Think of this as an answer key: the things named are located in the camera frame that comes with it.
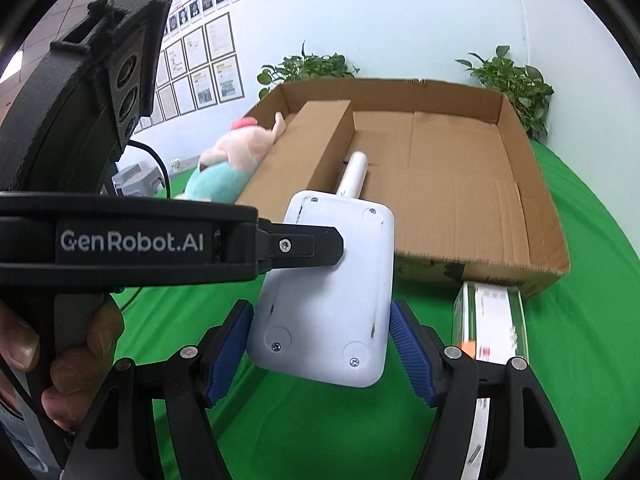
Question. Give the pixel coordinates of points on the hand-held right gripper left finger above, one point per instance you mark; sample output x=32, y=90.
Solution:
x=226, y=360

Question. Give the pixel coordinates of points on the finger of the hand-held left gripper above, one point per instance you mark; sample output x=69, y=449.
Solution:
x=300, y=246

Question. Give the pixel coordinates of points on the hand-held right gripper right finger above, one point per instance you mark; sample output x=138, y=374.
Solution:
x=411, y=355

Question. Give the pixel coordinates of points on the white handheld appliance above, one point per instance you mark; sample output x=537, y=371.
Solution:
x=325, y=310

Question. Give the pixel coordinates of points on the long cardboard box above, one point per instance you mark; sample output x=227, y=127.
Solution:
x=320, y=132

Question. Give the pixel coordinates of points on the large cardboard box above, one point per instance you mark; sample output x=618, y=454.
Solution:
x=450, y=185

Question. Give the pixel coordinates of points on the person's left hand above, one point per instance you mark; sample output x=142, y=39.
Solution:
x=100, y=332

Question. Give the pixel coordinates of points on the grey office machine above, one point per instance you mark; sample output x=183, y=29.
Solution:
x=140, y=177

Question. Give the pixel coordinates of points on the small white cup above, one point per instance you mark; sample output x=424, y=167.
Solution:
x=175, y=165

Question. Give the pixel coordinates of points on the pink pig plush toy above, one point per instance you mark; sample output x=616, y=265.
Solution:
x=225, y=170

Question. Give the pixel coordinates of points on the green tablecloth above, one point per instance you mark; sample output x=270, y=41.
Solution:
x=575, y=360

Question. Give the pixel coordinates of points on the bushy green potted plant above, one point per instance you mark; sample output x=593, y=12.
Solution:
x=310, y=67

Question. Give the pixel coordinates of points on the small green potted plant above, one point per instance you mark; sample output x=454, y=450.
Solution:
x=520, y=90

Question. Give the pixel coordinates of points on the group of framed wall certificates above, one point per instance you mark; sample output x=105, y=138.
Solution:
x=205, y=75

